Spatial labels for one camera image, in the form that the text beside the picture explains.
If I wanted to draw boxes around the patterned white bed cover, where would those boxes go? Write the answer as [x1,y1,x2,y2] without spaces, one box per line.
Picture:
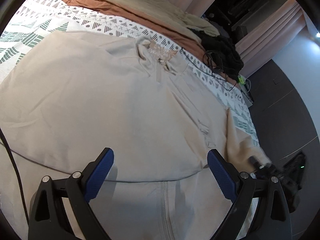
[1,0,259,146]

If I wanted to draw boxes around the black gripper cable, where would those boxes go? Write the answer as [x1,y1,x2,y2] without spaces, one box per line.
[0,127,30,228]

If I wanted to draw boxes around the white bedside cabinet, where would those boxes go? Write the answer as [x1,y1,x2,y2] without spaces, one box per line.
[239,79,254,108]

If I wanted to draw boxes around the olive green blanket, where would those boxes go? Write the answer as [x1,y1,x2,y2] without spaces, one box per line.
[106,0,220,41]

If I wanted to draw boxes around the green object on cabinet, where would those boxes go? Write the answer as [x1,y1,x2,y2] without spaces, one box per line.
[238,75,246,85]

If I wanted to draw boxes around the pink curtain right panel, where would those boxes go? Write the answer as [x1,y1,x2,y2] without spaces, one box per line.
[236,0,306,77]

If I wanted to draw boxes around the beige hooded jacket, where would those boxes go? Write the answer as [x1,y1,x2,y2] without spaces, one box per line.
[1,31,270,239]

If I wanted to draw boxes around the black clothes pile on bed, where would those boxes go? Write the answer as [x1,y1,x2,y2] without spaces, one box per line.
[191,29,244,83]

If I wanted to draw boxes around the black cable on bed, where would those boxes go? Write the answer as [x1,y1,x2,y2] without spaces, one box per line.
[179,45,241,92]

